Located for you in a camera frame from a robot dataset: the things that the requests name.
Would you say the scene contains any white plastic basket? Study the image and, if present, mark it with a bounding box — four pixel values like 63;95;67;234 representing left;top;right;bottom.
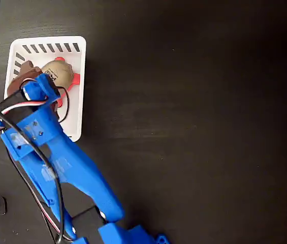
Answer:
3;35;87;142

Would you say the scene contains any red turtle toy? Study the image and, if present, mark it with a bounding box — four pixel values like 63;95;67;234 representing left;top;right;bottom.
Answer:
41;56;81;109

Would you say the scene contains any red white black servo wire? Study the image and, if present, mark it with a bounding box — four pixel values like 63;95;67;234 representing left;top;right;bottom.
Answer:
0;83;74;242

